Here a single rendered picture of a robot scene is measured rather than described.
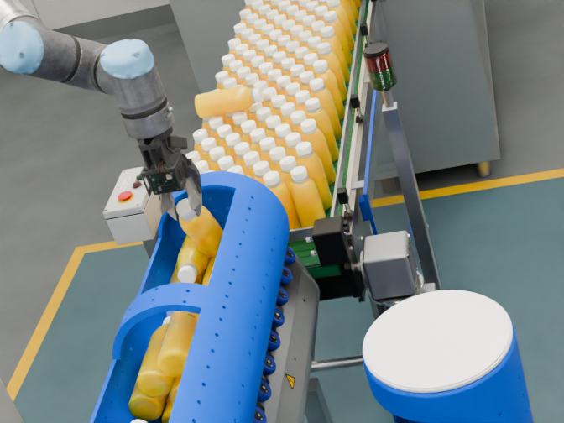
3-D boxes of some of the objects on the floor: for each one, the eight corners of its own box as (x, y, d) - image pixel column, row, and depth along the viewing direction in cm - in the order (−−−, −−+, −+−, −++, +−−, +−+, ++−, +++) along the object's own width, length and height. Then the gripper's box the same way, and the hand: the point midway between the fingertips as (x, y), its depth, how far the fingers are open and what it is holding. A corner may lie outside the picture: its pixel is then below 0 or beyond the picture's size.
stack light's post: (461, 429, 316) (381, 111, 260) (461, 420, 319) (382, 103, 263) (474, 427, 315) (397, 108, 259) (473, 418, 318) (397, 101, 262)
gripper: (117, 147, 196) (154, 240, 207) (175, 137, 193) (209, 231, 204) (128, 125, 203) (163, 216, 214) (185, 115, 200) (216, 207, 211)
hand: (186, 210), depth 211 cm, fingers closed on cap, 4 cm apart
